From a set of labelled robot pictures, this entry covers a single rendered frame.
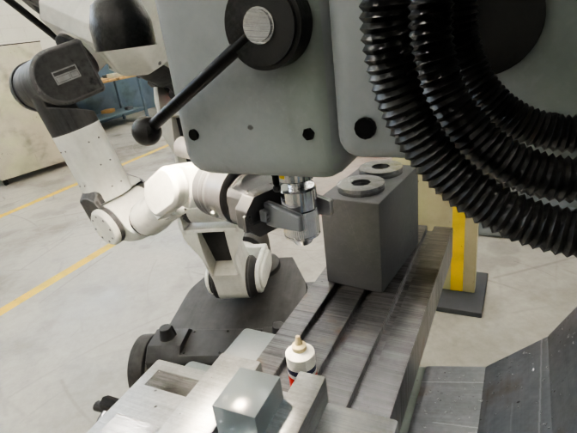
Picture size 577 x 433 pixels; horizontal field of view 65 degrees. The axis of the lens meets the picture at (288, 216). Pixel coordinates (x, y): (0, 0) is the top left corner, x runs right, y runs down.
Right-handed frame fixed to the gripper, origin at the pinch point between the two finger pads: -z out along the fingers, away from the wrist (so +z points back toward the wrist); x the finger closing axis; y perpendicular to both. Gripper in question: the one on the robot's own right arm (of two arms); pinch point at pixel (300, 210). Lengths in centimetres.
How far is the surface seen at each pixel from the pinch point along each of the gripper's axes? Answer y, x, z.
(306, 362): 19.8, -4.6, -2.8
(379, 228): 13.7, 24.2, 5.2
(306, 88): -16.5, -7.2, -9.9
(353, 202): 9.3, 23.2, 9.8
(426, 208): 74, 158, 70
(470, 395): 32.9, 15.7, -16.6
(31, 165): 113, 116, 604
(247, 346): 35.9, 4.0, 22.9
